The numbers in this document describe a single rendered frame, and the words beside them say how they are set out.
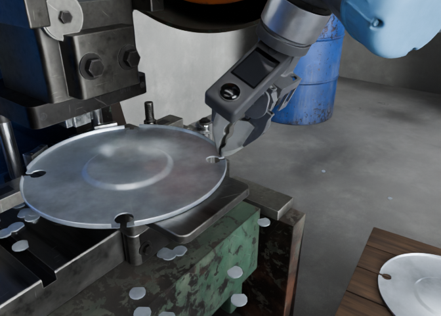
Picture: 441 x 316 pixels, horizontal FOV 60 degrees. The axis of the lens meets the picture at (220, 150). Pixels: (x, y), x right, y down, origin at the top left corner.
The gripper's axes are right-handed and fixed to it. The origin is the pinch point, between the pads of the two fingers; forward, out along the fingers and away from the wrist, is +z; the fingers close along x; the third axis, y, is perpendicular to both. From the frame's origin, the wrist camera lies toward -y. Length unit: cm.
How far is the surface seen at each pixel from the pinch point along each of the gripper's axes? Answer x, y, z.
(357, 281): -35, 33, 33
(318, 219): -20, 97, 78
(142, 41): 113, 111, 72
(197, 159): 1.9, -2.4, 2.3
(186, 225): -6.2, -15.6, -1.3
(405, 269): -42, 44, 29
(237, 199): -7.9, -7.3, -1.7
